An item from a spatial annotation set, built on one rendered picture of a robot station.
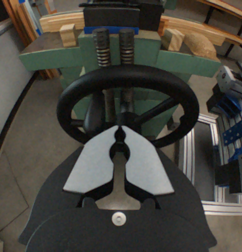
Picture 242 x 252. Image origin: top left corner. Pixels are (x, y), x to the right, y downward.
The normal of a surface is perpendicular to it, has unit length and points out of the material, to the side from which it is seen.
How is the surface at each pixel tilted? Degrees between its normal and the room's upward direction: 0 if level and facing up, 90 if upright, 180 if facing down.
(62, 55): 90
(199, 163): 0
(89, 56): 90
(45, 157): 0
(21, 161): 0
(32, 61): 90
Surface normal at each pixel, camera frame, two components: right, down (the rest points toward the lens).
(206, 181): 0.04, -0.51
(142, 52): -0.02, 0.86
